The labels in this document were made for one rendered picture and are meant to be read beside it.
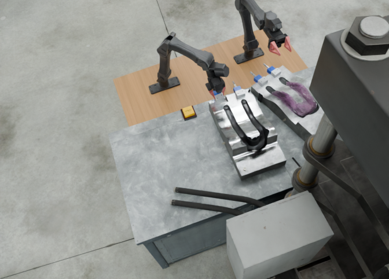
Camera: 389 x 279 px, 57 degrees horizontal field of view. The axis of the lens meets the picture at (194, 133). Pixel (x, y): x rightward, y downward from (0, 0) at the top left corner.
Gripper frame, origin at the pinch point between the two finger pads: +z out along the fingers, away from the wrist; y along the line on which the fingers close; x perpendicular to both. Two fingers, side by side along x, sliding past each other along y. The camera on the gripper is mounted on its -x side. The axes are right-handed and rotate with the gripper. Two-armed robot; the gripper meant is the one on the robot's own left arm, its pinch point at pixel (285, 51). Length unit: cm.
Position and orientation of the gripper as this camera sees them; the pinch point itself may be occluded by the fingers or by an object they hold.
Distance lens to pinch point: 196.9
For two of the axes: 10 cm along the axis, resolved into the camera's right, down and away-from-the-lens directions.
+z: 3.6, 7.9, -4.9
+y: 9.3, -3.5, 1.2
